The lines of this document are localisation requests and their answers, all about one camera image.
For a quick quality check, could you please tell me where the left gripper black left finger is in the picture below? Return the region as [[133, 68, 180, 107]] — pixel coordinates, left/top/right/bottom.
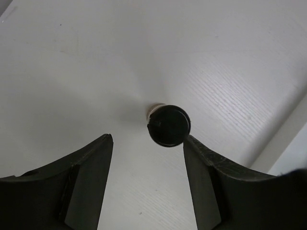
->
[[0, 134, 113, 230]]

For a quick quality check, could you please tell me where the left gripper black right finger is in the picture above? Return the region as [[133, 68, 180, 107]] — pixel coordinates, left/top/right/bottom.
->
[[183, 136, 307, 230]]

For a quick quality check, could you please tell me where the white divided plastic tray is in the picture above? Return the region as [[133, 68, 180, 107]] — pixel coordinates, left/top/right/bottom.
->
[[251, 96, 307, 175]]

